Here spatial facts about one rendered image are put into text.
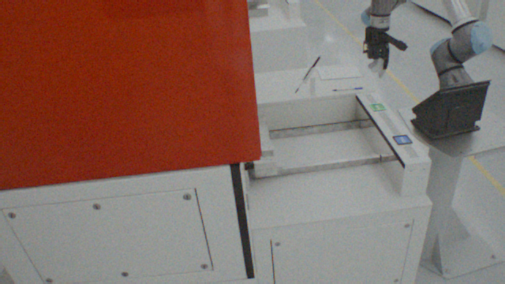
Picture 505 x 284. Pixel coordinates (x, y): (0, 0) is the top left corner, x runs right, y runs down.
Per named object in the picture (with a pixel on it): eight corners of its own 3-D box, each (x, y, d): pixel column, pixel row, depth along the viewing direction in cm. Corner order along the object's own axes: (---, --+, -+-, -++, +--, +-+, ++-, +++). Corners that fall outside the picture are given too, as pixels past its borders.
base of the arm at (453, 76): (460, 95, 171) (453, 76, 173) (483, 83, 157) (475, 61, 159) (433, 100, 168) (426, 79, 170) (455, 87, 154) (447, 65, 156)
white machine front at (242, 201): (247, 278, 112) (230, 166, 91) (234, 135, 181) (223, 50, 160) (258, 278, 112) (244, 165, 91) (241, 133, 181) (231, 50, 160)
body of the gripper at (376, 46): (362, 54, 153) (363, 24, 146) (383, 52, 153) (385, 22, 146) (368, 61, 146) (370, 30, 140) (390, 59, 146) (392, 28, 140)
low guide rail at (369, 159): (252, 179, 152) (251, 173, 151) (251, 176, 154) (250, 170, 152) (379, 162, 153) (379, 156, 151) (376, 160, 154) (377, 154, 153)
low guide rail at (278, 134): (247, 142, 175) (246, 136, 173) (246, 140, 177) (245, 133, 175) (357, 128, 176) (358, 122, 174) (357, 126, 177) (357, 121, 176)
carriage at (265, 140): (256, 177, 148) (255, 171, 146) (248, 128, 179) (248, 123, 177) (277, 175, 148) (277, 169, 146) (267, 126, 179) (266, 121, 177)
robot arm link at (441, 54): (447, 76, 172) (438, 49, 175) (473, 63, 161) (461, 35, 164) (431, 76, 167) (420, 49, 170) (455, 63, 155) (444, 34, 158)
